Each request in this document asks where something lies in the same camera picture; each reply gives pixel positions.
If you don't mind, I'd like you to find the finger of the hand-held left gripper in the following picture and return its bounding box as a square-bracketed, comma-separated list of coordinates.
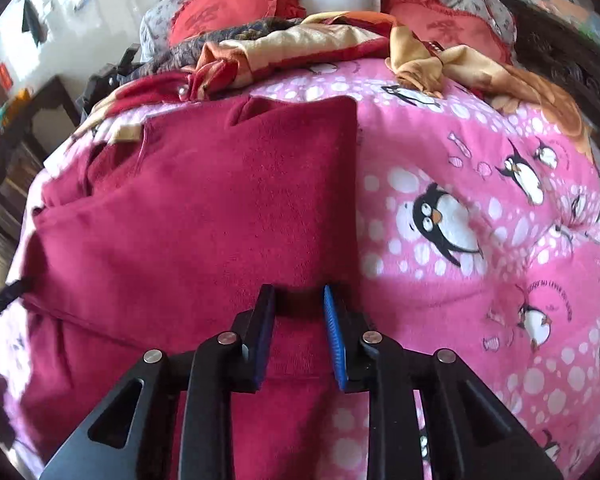
[0, 278, 33, 326]

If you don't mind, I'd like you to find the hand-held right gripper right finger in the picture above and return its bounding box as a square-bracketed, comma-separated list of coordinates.
[321, 285, 564, 480]

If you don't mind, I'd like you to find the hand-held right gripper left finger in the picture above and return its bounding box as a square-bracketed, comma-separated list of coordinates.
[40, 284, 277, 480]

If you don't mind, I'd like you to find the dark red sweater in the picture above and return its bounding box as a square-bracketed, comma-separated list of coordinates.
[19, 95, 376, 480]

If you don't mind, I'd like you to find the dark wooden table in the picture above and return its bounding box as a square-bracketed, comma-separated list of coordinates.
[0, 75, 83, 221]

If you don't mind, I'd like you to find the pink penguin print blanket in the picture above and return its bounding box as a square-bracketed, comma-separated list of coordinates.
[0, 58, 600, 480]

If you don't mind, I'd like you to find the black tripod stand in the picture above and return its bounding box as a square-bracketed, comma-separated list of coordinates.
[78, 46, 142, 126]

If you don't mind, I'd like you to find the dark patterned cloth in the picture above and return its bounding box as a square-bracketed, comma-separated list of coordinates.
[123, 17, 306, 83]

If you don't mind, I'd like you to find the orange cream patterned blanket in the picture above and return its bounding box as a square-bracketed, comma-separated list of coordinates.
[180, 12, 594, 161]

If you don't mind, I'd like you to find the red heart-shaped pillow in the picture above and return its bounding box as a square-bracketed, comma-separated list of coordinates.
[169, 0, 306, 46]
[383, 0, 514, 65]

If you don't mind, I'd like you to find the dark wooden headboard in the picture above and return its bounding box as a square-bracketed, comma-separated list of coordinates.
[495, 0, 600, 161]

